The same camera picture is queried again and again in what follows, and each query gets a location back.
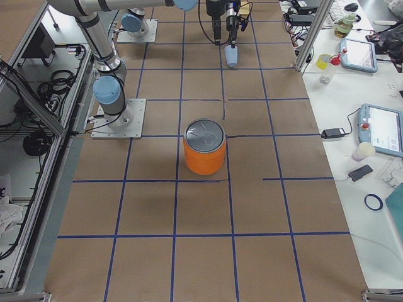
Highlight black computer mouse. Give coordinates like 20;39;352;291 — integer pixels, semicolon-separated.
344;3;358;12

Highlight aluminium frame post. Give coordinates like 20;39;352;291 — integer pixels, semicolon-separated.
294;0;333;72

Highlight clear squeeze bottle red cap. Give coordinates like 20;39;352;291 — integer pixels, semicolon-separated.
319;53;341;84

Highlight white paper cup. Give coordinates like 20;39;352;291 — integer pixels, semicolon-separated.
351;142;376;162

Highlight yellow tape roll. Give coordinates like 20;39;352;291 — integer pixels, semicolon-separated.
315;53;332;70

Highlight teach pendant far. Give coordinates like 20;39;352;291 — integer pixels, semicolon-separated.
339;38;378;73

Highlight black power adapter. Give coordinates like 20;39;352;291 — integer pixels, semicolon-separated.
321;128;346;139

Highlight teal box corner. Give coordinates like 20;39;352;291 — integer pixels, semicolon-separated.
385;183;403;238

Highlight teach pendant near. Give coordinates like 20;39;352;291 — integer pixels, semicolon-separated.
358;104;402;158

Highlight orange can with silver lid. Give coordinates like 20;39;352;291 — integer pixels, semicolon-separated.
183;119;226;176

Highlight light blue cup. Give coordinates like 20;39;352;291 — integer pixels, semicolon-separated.
224;45;238;68

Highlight blue tape ring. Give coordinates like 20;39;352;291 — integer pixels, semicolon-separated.
364;194;384;212

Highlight black smartphone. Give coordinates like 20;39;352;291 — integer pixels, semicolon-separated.
348;164;373;182

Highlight teach pendant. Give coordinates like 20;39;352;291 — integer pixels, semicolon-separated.
339;38;378;73
358;104;402;158

